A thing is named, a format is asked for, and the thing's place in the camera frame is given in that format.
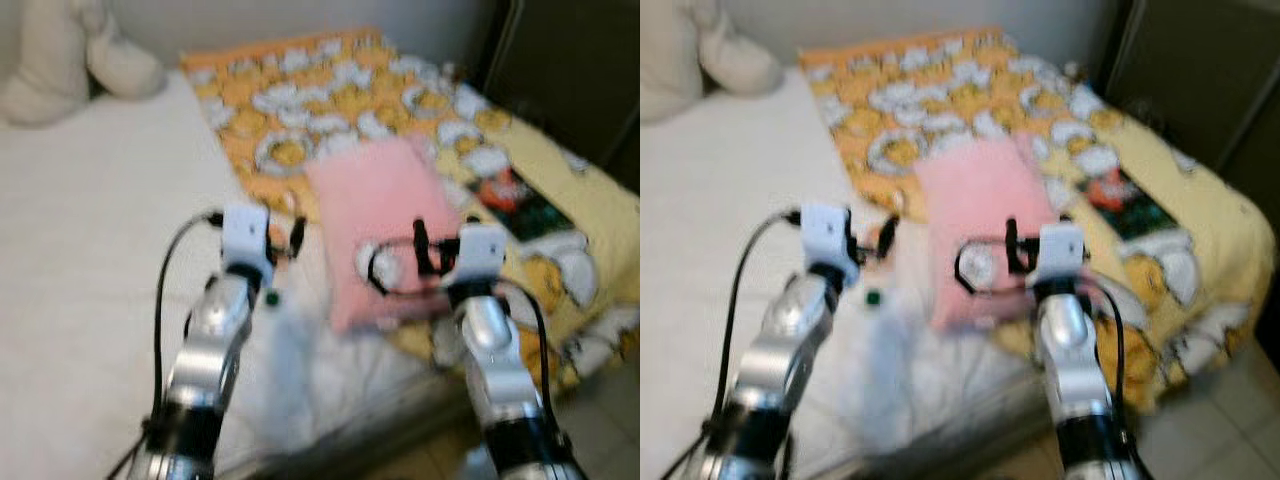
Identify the pink pillow with fist print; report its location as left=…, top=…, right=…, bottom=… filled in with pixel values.
left=915, top=135, right=1061, bottom=331
left=303, top=135, right=466, bottom=336

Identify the dark book with red print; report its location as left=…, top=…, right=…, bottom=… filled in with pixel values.
left=1085, top=165, right=1186, bottom=241
left=470, top=170, right=576, bottom=241

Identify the white quilted mattress pad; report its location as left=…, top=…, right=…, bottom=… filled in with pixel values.
left=640, top=70, right=1041, bottom=476
left=0, top=70, right=441, bottom=476

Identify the yellow orange cartoon egg blanket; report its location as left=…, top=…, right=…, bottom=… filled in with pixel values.
left=180, top=28, right=641, bottom=391
left=797, top=28, right=1256, bottom=411

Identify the grey quilted mattress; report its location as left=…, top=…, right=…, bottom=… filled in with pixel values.
left=215, top=380, right=471, bottom=480

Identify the dark wardrobe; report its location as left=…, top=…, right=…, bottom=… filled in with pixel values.
left=480, top=0, right=641, bottom=196
left=1095, top=0, right=1280, bottom=206

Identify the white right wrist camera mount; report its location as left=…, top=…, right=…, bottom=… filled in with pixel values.
left=1038, top=222, right=1086, bottom=281
left=455, top=225, right=509, bottom=286

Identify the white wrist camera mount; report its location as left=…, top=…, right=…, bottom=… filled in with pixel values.
left=220, top=205, right=273, bottom=276
left=455, top=225, right=509, bottom=286
left=1038, top=222, right=1086, bottom=281
left=800, top=203, right=859, bottom=273

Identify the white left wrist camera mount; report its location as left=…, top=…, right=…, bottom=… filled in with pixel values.
left=800, top=203, right=859, bottom=273
left=220, top=205, right=273, bottom=276

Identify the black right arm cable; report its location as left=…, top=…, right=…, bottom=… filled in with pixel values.
left=953, top=238, right=1126, bottom=401
left=363, top=238, right=556, bottom=401

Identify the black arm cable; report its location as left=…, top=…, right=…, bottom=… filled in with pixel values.
left=363, top=238, right=556, bottom=401
left=715, top=208, right=806, bottom=441
left=148, top=210, right=226, bottom=431
left=953, top=238, right=1126, bottom=401

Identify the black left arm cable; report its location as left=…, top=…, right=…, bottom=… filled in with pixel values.
left=715, top=208, right=806, bottom=441
left=148, top=210, right=226, bottom=431

